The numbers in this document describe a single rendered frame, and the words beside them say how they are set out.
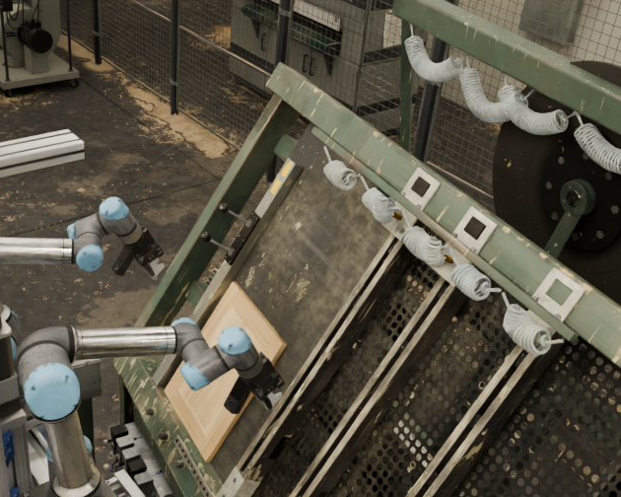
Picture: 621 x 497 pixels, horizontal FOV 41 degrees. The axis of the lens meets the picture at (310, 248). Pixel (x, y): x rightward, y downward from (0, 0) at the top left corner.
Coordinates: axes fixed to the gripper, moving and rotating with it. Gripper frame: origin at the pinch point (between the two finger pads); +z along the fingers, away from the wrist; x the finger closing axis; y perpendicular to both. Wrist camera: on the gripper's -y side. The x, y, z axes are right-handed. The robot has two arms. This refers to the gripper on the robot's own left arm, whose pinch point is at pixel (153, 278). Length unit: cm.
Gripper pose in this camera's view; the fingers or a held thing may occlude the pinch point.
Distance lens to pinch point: 278.7
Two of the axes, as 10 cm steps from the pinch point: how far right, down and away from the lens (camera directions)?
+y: 7.4, -6.3, 2.5
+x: -6.2, -4.7, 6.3
